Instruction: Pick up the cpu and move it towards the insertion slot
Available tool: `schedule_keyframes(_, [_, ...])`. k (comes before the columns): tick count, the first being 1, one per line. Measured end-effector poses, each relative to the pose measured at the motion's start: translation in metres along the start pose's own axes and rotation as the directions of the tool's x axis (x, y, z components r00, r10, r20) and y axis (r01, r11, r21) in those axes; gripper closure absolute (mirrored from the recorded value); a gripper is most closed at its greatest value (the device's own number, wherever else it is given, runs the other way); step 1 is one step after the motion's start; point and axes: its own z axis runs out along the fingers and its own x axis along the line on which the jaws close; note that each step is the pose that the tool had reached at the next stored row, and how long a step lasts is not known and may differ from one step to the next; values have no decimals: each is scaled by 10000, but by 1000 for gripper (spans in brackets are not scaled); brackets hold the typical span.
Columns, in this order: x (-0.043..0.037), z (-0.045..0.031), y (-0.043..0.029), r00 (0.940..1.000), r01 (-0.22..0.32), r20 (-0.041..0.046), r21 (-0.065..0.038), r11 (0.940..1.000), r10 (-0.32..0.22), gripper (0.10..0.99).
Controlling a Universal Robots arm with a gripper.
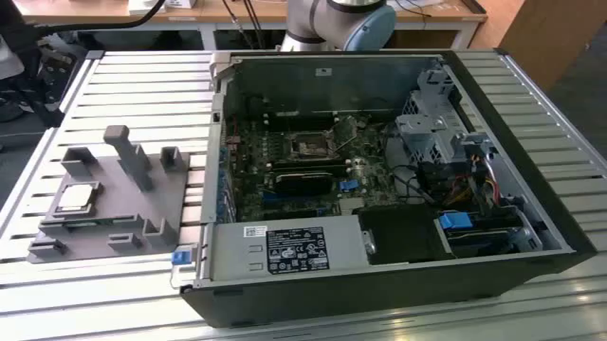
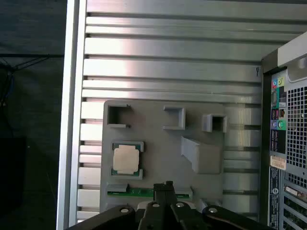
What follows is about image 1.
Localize grey parts rack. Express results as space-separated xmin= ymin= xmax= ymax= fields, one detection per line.
xmin=27 ymin=124 xmax=192 ymax=264

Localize grey metal drive cage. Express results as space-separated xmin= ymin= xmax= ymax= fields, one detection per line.
xmin=395 ymin=68 xmax=476 ymax=167

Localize black plastic shroud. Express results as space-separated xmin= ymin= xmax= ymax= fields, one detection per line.
xmin=356 ymin=207 xmax=459 ymax=266

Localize wooden desk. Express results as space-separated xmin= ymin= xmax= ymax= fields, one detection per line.
xmin=22 ymin=0 xmax=490 ymax=51

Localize metal socket cover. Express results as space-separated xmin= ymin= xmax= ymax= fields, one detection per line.
xmin=330 ymin=117 xmax=362 ymax=152

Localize hard disk in blue carrier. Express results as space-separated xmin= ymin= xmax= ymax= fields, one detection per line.
xmin=436 ymin=210 xmax=516 ymax=257

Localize green motherboard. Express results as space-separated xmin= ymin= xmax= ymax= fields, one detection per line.
xmin=220 ymin=113 xmax=404 ymax=223

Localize black graphics card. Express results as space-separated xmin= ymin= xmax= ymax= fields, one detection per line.
xmin=274 ymin=171 xmax=335 ymax=197

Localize brown wooden cabinet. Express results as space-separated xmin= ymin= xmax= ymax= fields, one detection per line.
xmin=468 ymin=0 xmax=607 ymax=94

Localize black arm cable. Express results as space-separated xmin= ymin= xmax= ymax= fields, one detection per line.
xmin=28 ymin=0 xmax=168 ymax=37

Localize silver square CPU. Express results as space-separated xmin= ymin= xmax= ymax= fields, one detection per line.
xmin=55 ymin=183 xmax=100 ymax=214

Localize CPU socket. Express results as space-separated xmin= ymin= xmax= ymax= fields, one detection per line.
xmin=287 ymin=131 xmax=340 ymax=160

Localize black open PC case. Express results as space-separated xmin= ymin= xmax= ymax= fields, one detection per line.
xmin=179 ymin=49 xmax=599 ymax=330

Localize black wire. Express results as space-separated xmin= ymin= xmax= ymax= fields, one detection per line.
xmin=387 ymin=163 xmax=448 ymax=207

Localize silver finned heat sink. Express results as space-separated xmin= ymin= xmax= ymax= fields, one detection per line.
xmin=338 ymin=198 xmax=366 ymax=216

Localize yellow red wire bundle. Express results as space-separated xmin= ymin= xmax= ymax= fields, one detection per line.
xmin=444 ymin=154 xmax=502 ymax=207

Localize grey power supply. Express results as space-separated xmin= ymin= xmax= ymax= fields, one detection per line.
xmin=208 ymin=222 xmax=371 ymax=283

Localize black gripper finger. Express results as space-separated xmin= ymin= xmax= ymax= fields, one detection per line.
xmin=28 ymin=46 xmax=80 ymax=127

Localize black RAM stick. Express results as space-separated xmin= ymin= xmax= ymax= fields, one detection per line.
xmin=274 ymin=166 xmax=347 ymax=174

